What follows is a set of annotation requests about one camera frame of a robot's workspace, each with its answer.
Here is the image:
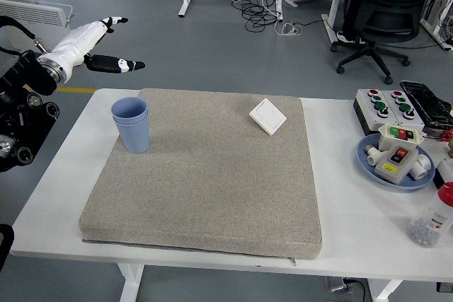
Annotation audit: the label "beige switch with yellow label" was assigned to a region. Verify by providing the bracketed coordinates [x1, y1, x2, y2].
[374, 144, 420, 187]

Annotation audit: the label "white pipe fitting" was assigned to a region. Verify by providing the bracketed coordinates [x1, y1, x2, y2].
[366, 144, 382, 168]
[410, 153, 433, 181]

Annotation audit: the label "white and black box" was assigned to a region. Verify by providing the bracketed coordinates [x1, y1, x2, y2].
[433, 158, 453, 190]

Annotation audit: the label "black office chair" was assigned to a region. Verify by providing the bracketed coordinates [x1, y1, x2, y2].
[331, 0, 432, 86]

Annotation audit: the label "clear jar with red lid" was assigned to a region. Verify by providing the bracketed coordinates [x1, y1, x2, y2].
[407, 182, 453, 248]

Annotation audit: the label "white push-button control box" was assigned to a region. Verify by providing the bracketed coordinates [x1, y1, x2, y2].
[383, 89, 425, 134]
[352, 88, 403, 137]

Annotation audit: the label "person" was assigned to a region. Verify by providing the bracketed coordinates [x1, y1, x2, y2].
[336, 0, 366, 45]

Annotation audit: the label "white desk frame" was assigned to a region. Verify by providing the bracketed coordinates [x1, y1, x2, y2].
[420, 0, 453, 52]

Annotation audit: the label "blue round plate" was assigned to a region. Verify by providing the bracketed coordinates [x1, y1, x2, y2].
[356, 134, 437, 194]

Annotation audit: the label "black keyboard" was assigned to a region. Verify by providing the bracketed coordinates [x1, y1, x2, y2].
[399, 80, 453, 129]

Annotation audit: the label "beige switch green red buttons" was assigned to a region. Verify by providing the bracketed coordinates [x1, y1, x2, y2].
[377, 124, 428, 153]

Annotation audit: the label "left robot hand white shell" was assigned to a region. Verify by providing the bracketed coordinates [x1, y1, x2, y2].
[48, 16, 147, 74]

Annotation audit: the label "white charger cable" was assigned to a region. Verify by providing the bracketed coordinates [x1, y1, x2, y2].
[274, 21, 304, 37]

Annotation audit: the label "grey-brown cushion mat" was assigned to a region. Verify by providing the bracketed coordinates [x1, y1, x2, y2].
[78, 88, 323, 260]

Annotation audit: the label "blue ribbed plastic cup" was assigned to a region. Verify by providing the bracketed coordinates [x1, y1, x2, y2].
[113, 113, 151, 155]
[110, 97, 149, 123]

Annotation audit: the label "power strip under table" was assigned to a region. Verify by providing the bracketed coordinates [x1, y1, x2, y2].
[324, 275, 371, 296]

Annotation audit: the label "white table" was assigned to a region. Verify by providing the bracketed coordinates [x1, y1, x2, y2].
[9, 88, 453, 302]

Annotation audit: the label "white wall switch plate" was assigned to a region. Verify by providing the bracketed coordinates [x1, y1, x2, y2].
[248, 98, 287, 137]

